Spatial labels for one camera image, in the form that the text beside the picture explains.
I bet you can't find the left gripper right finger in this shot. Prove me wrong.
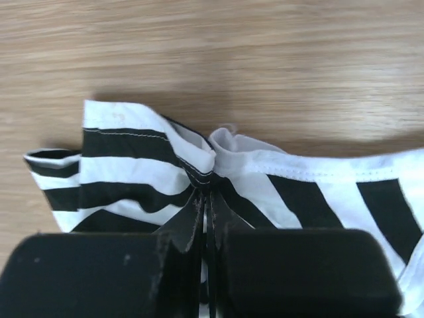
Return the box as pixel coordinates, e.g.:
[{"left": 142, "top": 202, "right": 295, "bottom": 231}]
[{"left": 206, "top": 191, "right": 402, "bottom": 317}]

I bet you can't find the black white striped top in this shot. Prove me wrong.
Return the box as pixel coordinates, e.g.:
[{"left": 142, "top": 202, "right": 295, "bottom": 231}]
[{"left": 24, "top": 100, "right": 423, "bottom": 317}]

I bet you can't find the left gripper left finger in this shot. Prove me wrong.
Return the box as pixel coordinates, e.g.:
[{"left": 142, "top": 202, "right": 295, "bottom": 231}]
[{"left": 1, "top": 191, "right": 205, "bottom": 317}]

